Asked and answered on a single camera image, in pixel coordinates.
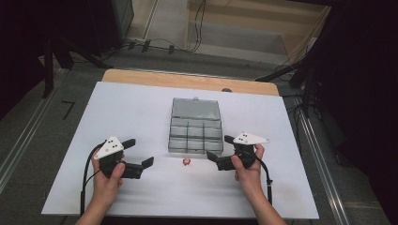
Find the grey cabinet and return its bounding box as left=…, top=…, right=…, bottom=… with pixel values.
left=111, top=0, right=135, bottom=40

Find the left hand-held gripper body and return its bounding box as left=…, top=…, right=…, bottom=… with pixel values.
left=93, top=135, right=126, bottom=180

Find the person's left hand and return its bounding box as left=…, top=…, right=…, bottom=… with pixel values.
left=91, top=157, right=126, bottom=205

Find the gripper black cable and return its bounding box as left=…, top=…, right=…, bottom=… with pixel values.
left=254, top=156, right=274, bottom=206
left=79, top=142, right=107, bottom=217

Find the metal floor rail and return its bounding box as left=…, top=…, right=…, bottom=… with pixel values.
left=292, top=95, right=353, bottom=225
left=0, top=68, right=70, bottom=192

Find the black hanging cable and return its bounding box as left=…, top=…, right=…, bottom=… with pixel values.
left=187, top=0, right=207, bottom=53

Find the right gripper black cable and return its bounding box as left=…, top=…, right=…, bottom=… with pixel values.
left=254, top=156, right=274, bottom=206

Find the transparent grey plastic compartment box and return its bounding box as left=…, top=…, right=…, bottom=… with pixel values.
left=167, top=97, right=224, bottom=156

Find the person's right hand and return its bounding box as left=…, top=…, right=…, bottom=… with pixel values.
left=230, top=143, right=267, bottom=196

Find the white table board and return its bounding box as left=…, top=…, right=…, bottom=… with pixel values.
left=41, top=82, right=319, bottom=219

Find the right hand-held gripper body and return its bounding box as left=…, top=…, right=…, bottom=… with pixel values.
left=233, top=131, right=270, bottom=170

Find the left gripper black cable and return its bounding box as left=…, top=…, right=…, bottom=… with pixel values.
left=79, top=142, right=107, bottom=217

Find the wooden table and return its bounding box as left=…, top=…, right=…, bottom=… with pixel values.
left=101, top=68, right=280, bottom=97

